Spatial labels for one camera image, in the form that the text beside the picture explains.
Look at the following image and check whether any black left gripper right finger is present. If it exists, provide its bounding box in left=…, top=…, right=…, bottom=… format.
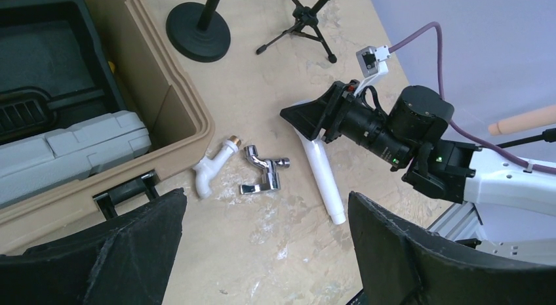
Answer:
left=348, top=192, right=555, bottom=304

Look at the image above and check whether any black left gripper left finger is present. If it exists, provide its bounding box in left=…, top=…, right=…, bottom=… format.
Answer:
left=1, top=188, right=187, bottom=304

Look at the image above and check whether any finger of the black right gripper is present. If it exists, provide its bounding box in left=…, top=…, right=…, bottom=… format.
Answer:
left=279, top=86, right=344, bottom=140

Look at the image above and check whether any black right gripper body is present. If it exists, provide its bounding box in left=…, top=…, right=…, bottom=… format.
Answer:
left=321, top=80, right=413, bottom=169

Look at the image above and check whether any white microphone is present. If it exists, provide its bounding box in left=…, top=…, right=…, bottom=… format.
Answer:
left=288, top=102, right=347, bottom=226

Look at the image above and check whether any black tripod mic stand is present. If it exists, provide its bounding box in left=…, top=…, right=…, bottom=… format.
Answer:
left=255, top=0, right=337, bottom=64

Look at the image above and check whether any black round-base mic stand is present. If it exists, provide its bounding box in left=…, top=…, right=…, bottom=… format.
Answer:
left=166, top=0, right=231, bottom=63

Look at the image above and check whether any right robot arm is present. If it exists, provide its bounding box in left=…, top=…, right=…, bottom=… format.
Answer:
left=280, top=80, right=555, bottom=215

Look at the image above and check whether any beige pink microphone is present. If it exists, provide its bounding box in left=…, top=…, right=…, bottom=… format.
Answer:
left=488, top=105, right=555, bottom=136

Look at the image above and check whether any right round-base mic stand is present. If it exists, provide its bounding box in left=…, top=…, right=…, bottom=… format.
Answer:
left=498, top=128, right=556, bottom=148

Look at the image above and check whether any chrome metal faucet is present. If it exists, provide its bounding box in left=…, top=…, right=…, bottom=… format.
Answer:
left=239, top=145, right=290, bottom=195

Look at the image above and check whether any white plastic faucet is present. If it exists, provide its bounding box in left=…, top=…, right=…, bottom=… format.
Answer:
left=193, top=136, right=241, bottom=199

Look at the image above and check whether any grey plastic tool case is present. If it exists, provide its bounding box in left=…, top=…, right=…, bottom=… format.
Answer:
left=1, top=111, right=151, bottom=207

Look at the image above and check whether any tan plastic storage case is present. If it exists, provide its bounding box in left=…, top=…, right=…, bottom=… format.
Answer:
left=1, top=0, right=214, bottom=254

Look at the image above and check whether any black inner tray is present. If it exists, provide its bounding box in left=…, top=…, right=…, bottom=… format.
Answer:
left=1, top=0, right=126, bottom=144

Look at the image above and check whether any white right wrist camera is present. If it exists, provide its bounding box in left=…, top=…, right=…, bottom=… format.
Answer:
left=354, top=45, right=391, bottom=97

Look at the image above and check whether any aluminium rail frame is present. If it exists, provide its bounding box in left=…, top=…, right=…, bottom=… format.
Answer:
left=428, top=203, right=555, bottom=266

